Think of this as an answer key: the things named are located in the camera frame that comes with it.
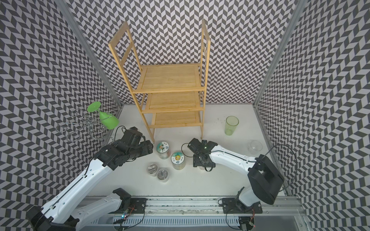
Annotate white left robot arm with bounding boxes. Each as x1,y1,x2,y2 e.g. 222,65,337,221
26,127,154,231

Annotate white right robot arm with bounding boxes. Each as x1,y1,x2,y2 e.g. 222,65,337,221
188,138,284,213

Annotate sunflower seed container yellow label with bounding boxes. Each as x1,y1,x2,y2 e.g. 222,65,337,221
171,152,186,170

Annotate carrot seed container red label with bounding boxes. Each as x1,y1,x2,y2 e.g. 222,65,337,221
156,141,171,159

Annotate small clear seed jar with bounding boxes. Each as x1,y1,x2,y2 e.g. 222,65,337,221
146,163,159,177

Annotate small purple seed jar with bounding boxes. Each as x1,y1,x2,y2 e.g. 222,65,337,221
157,168,170,183

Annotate wooden three-tier shelf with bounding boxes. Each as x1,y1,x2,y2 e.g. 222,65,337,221
108,20,211,141

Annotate green plastic wine glass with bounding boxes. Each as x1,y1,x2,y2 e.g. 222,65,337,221
87,101,119,130

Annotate green translucent plastic cup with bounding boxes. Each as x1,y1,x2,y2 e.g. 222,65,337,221
225,116,240,136

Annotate chrome wire glass rack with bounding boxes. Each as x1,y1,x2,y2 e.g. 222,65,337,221
56,109,109,142

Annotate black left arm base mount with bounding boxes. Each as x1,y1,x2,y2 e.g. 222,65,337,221
113,188,147,214

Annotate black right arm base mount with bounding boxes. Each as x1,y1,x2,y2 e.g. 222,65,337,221
218,187,263,214

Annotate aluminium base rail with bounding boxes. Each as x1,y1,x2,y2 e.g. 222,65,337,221
78,196,312,231

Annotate left aluminium corner post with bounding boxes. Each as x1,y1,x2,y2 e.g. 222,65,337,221
55,0,122,108

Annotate aluminium corner post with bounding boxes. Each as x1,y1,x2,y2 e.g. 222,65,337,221
55,0,122,108
253,0,308,107

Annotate right aluminium corner post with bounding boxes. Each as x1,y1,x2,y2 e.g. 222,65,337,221
253,0,308,107

